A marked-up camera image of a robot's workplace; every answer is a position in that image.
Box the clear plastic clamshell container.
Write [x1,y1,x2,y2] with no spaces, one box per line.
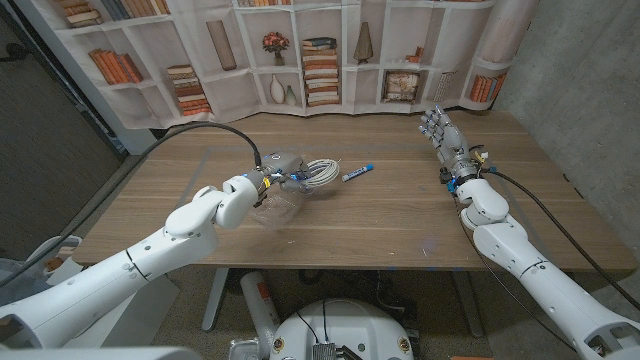
[247,184,309,231]

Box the person leg in blue jeans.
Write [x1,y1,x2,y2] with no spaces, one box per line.
[0,257,51,301]

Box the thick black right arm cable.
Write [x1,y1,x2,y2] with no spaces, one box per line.
[484,168,640,310]

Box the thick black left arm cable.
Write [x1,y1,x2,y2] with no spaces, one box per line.
[0,121,264,289]

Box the crumpled silver foil tray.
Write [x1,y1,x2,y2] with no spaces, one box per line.
[229,338,266,360]

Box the blue and white marker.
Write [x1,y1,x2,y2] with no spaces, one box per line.
[341,163,375,183]

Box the grey metal table leg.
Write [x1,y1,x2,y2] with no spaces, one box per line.
[201,268,230,333]
[452,272,485,339]

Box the white roll with orange label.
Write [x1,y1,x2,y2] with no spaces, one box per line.
[239,271,281,351]

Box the dark partition panel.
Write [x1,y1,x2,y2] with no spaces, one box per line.
[0,0,129,261]

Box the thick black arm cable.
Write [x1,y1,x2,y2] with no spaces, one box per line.
[0,121,264,289]
[484,168,640,310]

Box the white Ethernet cable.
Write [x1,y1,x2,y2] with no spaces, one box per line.
[299,157,342,189]

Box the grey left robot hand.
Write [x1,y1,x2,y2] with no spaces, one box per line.
[258,151,314,194]

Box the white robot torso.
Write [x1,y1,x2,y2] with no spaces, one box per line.
[268,298,415,360]

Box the printed bookshelf backdrop cloth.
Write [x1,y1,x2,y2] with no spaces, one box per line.
[14,0,541,131]

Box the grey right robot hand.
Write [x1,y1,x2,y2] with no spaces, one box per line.
[418,104,480,183]

